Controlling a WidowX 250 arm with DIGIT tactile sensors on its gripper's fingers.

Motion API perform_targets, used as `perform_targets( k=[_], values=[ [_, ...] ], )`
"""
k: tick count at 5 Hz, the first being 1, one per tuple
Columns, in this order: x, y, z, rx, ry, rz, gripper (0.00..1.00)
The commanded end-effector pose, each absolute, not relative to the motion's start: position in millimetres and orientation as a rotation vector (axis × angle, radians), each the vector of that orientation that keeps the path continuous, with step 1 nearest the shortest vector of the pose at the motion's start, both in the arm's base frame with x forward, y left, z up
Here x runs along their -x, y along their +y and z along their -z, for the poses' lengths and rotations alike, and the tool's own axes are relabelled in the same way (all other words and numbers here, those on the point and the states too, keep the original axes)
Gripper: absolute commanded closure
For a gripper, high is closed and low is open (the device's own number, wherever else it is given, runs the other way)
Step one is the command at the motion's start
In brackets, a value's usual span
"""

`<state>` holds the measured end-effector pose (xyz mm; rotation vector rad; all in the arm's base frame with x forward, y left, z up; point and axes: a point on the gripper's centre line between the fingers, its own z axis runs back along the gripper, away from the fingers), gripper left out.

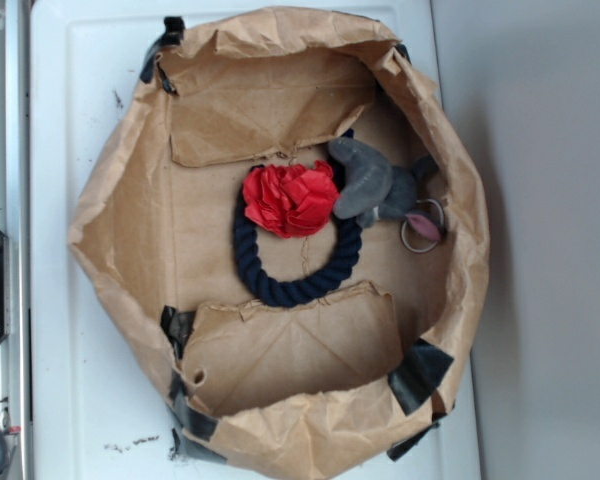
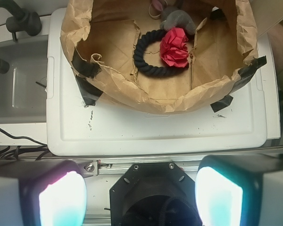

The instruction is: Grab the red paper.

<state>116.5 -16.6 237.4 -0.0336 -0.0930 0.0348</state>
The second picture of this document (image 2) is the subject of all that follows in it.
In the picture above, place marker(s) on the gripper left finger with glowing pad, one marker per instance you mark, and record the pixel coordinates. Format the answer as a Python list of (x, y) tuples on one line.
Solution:
[(42, 193)]

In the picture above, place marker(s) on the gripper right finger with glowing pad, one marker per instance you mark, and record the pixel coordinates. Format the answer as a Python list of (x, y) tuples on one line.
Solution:
[(240, 190)]

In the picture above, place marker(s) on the crumpled red paper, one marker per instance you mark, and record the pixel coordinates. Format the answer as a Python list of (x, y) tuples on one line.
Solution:
[(173, 48)]

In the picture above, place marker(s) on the white plastic bin lid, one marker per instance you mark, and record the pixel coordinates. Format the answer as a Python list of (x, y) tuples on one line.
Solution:
[(74, 129)]

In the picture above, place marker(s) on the brown paper bag tray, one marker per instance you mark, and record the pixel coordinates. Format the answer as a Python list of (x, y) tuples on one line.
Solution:
[(113, 47)]

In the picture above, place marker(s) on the grey plush toy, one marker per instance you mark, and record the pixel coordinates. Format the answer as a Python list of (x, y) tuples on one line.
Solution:
[(174, 17)]

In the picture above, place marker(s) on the aluminium frame rail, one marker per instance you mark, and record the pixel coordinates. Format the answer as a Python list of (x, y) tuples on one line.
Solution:
[(91, 168)]

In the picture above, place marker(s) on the black octagonal mount plate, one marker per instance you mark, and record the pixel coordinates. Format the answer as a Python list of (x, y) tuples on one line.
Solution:
[(154, 196)]

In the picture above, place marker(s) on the black hose clamp fixture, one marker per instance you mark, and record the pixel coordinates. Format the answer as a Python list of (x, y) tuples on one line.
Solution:
[(21, 19)]

